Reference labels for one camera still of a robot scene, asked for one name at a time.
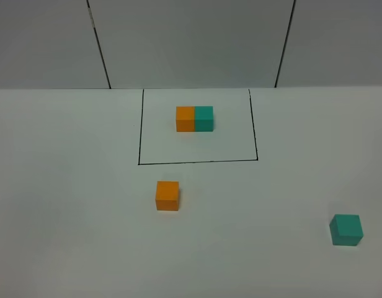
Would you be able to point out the orange template block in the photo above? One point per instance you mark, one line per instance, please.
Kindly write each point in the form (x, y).
(185, 118)

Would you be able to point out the teal template block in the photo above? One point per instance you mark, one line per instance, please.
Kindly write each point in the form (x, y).
(204, 119)

